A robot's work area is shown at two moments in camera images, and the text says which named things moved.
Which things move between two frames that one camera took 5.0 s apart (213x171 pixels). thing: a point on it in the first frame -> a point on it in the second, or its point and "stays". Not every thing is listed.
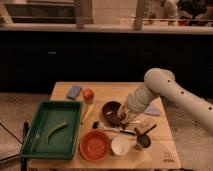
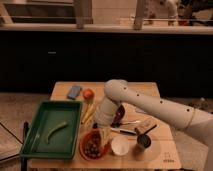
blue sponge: (73, 92) stays
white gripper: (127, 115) -> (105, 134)
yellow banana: (88, 113) stays
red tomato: (88, 94) stays
